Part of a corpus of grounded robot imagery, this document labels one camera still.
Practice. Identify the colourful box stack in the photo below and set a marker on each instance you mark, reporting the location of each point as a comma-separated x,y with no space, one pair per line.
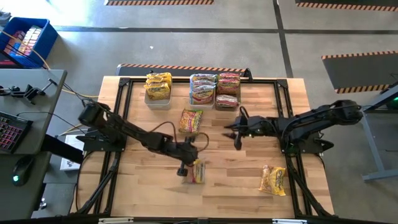
29,39

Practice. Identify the black aluminium table frame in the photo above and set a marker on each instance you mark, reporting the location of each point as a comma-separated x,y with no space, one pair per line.
124,82

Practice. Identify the grey metal table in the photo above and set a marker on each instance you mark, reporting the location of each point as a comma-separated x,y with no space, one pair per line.
370,143

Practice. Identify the beige plastic bin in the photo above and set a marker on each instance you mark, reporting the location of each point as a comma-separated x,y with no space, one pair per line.
157,105

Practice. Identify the blue beef ramen pack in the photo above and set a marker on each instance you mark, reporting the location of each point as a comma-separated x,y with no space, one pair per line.
203,83
203,76
199,174
202,96

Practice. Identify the hazard-striped black floor mat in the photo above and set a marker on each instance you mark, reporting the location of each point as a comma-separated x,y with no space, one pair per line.
342,6
357,71
186,71
155,2

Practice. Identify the white plastic bin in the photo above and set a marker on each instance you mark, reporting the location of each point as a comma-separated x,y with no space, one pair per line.
202,106

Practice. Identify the white box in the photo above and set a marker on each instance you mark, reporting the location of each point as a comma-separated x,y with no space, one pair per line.
70,165

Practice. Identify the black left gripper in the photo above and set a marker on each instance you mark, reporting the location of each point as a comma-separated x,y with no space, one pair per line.
180,152

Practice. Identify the black device green light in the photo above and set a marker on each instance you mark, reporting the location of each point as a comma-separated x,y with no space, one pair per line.
393,104

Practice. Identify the black bar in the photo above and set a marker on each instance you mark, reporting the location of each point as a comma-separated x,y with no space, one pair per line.
59,147

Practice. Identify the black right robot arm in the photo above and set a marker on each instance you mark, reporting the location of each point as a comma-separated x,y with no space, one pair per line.
326,116

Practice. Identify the blue plastic crate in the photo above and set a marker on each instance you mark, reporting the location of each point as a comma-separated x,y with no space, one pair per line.
46,40

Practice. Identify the grey plastic bin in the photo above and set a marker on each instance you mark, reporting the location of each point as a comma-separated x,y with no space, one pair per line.
228,109

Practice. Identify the black computer mouse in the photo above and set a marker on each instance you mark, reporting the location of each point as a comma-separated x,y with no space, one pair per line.
23,169

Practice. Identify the white strip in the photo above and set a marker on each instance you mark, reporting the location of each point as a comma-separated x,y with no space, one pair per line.
115,220
289,221

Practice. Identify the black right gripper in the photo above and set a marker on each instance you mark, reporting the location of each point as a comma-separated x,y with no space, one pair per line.
258,126

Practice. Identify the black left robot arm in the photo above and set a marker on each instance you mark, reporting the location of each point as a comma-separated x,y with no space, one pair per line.
124,127

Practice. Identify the backlit black keyboard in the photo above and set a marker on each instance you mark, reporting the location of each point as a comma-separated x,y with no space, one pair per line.
12,132

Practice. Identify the grey desk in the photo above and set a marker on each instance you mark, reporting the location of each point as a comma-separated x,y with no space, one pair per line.
9,202

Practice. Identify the black desk clamp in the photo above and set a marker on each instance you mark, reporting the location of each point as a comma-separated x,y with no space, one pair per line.
31,92

